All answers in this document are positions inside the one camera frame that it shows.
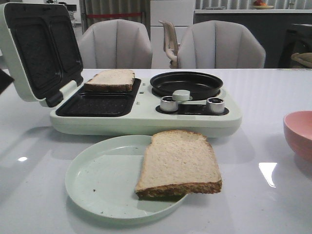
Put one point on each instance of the right grey upholstered chair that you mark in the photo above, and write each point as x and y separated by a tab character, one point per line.
220	45

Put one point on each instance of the left silver control knob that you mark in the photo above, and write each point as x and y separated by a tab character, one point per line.
167	104

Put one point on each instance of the mint green plate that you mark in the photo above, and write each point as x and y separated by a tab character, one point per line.
101	180

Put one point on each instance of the right silver control knob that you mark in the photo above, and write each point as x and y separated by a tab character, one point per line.
215	105

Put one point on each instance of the silver control knob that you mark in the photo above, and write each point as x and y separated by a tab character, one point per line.
167	104
215	105

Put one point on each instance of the black round frying pan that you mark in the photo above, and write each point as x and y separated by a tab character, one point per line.
200	85

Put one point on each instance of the mint green breakfast maker base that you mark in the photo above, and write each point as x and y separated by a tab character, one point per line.
137	112

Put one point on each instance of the white bread slice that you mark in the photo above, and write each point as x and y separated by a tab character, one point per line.
113	80
178	162

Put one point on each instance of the pink bowl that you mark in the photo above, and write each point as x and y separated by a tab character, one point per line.
298	133

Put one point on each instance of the dark grey counter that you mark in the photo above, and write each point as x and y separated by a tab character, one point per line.
281	32

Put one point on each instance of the grey upholstered chair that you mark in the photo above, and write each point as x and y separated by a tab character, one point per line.
114	44
220	45

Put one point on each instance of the mint green breakfast maker lid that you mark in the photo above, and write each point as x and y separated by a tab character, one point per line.
40	49

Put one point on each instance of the left grey upholstered chair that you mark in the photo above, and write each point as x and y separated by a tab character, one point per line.
114	44

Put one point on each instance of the fruit plate on counter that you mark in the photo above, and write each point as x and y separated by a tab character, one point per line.
261	5

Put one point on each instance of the beige plastic chair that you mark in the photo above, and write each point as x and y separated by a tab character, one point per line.
170	45

